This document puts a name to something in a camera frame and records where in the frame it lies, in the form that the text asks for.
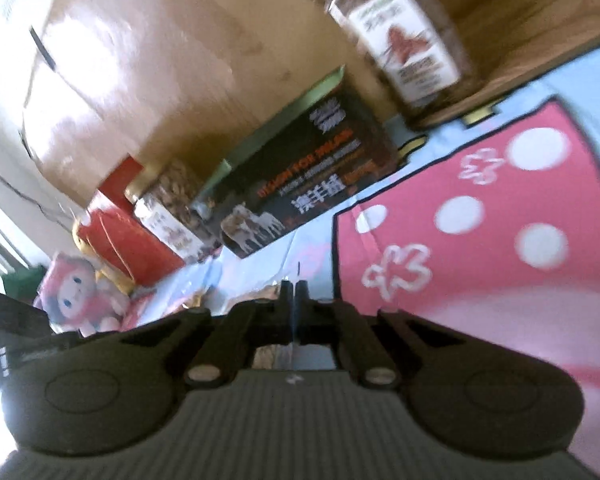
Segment cartoon pig bed sheet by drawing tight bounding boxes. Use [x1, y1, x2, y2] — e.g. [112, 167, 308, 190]
[126, 48, 600, 475]

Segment brown seat cushion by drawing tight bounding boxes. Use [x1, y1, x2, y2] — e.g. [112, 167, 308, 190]
[413, 0, 600, 129]

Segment nut jar beside red box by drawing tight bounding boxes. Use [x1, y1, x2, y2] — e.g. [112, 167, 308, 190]
[124, 159, 222, 263]

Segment nut jar on cushion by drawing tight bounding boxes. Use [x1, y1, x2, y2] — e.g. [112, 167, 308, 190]
[320, 0, 480, 119]

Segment large brown cardboard sheet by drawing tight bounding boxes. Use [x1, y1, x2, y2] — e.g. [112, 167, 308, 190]
[23, 0, 396, 205]

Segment yellow plush toy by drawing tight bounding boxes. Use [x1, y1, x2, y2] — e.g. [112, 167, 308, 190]
[71, 217, 135, 295]

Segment pink white plush toy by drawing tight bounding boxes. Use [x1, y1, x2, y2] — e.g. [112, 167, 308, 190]
[33, 252, 130, 337]

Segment black open cardboard box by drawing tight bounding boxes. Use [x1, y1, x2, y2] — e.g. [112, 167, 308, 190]
[190, 67, 396, 258]

